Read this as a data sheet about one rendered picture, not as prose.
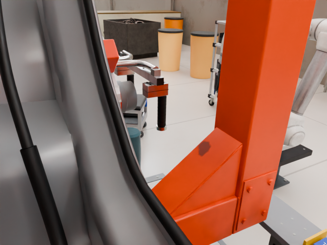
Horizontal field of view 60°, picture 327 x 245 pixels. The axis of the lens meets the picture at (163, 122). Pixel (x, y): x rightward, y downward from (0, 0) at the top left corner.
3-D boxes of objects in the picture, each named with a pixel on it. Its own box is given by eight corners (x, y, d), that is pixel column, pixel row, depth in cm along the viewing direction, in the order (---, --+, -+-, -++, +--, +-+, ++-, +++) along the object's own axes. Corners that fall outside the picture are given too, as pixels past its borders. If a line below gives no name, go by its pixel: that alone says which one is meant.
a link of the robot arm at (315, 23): (297, 17, 169) (314, 21, 158) (321, 13, 174) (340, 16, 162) (294, 40, 176) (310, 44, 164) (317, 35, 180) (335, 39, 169)
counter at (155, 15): (179, 44, 762) (181, 11, 728) (95, 50, 659) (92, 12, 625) (166, 41, 821) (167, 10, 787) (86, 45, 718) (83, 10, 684)
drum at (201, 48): (220, 77, 471) (225, 33, 442) (198, 80, 450) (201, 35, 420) (203, 71, 506) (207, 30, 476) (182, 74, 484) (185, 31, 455)
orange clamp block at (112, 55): (86, 56, 92) (89, 39, 85) (109, 55, 96) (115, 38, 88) (91, 75, 90) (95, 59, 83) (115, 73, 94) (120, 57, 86)
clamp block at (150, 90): (141, 94, 110) (141, 81, 107) (162, 91, 114) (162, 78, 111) (147, 98, 106) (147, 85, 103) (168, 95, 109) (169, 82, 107)
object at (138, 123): (98, 137, 269) (95, 103, 254) (109, 121, 301) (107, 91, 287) (142, 140, 265) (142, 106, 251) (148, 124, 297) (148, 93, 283)
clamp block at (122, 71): (113, 73, 137) (113, 62, 135) (131, 71, 141) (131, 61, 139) (117, 76, 133) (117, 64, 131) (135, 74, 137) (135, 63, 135)
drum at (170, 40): (153, 67, 524) (153, 28, 496) (174, 65, 543) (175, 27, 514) (163, 73, 489) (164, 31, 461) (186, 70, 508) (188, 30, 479)
